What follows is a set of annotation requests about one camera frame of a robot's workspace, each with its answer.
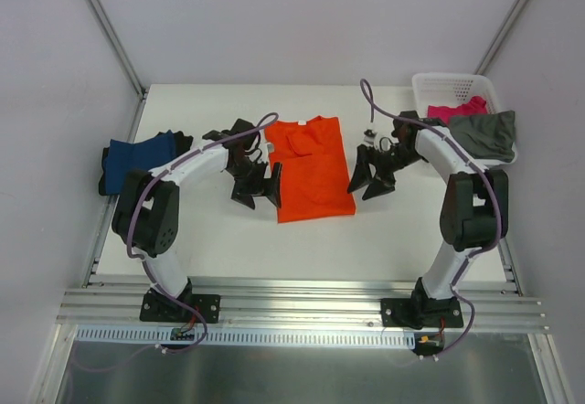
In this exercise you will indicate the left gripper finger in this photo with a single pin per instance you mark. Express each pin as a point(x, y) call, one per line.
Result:
point(272, 186)
point(243, 196)

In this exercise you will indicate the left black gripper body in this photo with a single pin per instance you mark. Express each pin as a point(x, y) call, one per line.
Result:
point(252, 182)

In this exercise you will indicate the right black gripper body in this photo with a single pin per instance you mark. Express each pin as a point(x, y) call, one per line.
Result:
point(378, 163)

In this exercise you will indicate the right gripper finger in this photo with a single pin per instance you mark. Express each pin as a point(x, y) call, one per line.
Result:
point(379, 186)
point(363, 175)

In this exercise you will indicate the orange t shirt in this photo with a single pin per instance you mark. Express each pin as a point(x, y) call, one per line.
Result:
point(314, 177)

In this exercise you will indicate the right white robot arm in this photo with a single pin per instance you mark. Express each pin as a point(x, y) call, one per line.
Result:
point(473, 214)

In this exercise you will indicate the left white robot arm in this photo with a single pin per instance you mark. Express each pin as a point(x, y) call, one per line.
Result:
point(146, 216)

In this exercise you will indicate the white plastic basket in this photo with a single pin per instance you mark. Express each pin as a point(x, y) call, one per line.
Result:
point(451, 89)

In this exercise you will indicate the pink t shirt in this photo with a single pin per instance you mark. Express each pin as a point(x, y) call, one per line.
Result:
point(475, 106)

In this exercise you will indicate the grey t shirt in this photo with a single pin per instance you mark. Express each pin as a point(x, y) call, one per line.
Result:
point(486, 136)

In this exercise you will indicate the blue folded t shirt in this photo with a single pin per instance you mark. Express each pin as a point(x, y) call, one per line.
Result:
point(132, 157)

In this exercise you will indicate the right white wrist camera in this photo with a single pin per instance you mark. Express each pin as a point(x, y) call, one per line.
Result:
point(376, 140)

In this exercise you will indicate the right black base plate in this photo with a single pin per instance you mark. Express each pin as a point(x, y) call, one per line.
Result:
point(406, 313)

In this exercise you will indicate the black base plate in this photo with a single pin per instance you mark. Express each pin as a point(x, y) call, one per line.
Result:
point(156, 308)
point(406, 313)

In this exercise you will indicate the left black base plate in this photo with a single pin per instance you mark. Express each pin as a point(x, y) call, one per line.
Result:
point(156, 308)

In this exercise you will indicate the white slotted cable duct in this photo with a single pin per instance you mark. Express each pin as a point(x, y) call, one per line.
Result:
point(164, 335)

